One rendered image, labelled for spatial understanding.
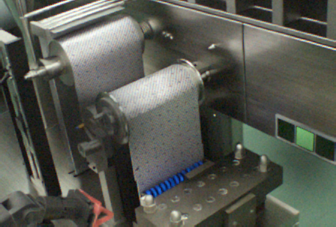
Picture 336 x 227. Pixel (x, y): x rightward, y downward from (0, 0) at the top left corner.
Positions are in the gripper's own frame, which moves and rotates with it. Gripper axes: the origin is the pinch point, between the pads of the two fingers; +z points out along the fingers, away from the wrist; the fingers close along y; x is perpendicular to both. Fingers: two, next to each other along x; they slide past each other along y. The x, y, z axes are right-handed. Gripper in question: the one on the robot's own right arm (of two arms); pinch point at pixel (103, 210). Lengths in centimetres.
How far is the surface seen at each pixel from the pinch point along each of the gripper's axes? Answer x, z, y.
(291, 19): 61, 17, 21
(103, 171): 7.6, 2.4, -8.3
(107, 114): 24.2, -5.4, -4.2
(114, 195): 0.5, 8.9, -8.0
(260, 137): 5, 202, -103
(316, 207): -13, 174, -32
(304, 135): 36, 28, 29
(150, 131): 22.8, 6.3, 0.0
